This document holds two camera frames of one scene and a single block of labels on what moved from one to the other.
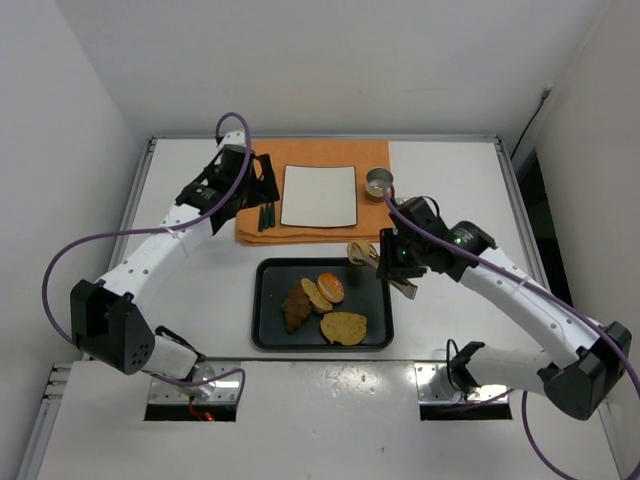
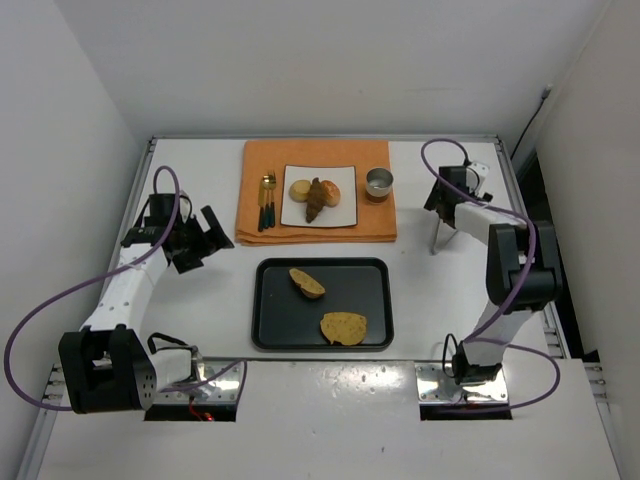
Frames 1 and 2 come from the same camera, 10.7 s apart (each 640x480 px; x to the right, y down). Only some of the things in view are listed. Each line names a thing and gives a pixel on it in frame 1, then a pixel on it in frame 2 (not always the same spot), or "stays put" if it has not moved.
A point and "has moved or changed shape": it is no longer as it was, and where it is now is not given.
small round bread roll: (363, 252) → (299, 190)
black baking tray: (365, 293) stays put
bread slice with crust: (317, 300) → (309, 286)
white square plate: (319, 196) stays put
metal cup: (376, 180) stays put
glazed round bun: (331, 288) → (331, 193)
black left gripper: (261, 185) → (198, 242)
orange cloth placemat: (371, 217) stays put
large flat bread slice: (345, 327) stays put
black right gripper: (395, 257) → (441, 211)
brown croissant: (296, 307) → (316, 199)
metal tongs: (361, 253) has moved or changed shape
